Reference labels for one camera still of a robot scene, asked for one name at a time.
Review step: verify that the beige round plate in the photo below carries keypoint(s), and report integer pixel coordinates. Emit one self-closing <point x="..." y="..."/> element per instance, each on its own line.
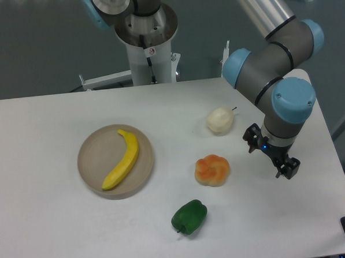
<point x="102" y="151"/>

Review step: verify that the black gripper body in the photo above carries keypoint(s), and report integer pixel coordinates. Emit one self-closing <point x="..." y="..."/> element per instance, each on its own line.
<point x="277" y="154"/>

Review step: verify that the white pear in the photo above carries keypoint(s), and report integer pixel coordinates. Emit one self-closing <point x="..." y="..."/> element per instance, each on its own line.
<point x="220" y="120"/>

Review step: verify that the yellow banana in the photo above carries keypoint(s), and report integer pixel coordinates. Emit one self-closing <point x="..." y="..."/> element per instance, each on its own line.
<point x="125" y="164"/>

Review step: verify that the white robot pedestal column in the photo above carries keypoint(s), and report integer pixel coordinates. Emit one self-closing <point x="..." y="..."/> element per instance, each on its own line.
<point x="148" y="42"/>

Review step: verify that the orange knotted bread roll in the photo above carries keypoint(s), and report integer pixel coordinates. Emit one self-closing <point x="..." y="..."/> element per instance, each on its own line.
<point x="212" y="170"/>

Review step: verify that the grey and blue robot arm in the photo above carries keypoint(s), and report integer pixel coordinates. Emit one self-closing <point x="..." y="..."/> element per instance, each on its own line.
<point x="263" y="78"/>

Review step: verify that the green bell pepper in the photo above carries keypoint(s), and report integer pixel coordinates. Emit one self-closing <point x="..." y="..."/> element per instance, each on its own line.
<point x="189" y="217"/>

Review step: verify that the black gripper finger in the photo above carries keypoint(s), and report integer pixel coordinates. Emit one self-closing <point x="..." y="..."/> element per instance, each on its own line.
<point x="253" y="137"/>
<point x="287" y="167"/>

